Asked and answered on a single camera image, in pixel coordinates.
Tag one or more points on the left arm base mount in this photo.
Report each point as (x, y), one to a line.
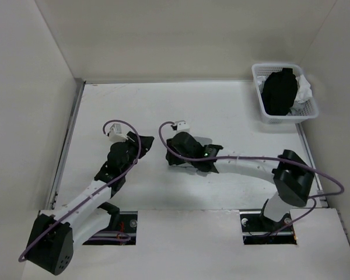
(121, 230)

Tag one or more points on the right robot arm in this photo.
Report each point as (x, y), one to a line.
(292, 177)

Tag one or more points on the black tank top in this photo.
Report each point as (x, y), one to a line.
(279, 92)

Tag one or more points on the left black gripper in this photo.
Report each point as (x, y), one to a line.
(146, 143)

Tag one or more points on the white tank top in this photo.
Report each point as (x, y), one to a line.
(304, 93)

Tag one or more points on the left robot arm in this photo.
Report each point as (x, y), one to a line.
(54, 238)

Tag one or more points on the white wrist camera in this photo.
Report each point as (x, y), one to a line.
(115, 134)
(180, 126)

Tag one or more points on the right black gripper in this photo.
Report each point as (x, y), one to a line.
(173, 158)

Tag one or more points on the white plastic basket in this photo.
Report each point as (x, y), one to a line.
(310, 111)

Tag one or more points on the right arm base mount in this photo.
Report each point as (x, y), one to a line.
(259, 230)

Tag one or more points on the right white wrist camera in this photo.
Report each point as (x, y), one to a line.
(180, 126)

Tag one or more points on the grey tank top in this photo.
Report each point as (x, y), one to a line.
(204, 141)

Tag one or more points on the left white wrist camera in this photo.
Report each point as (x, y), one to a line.
(115, 134)

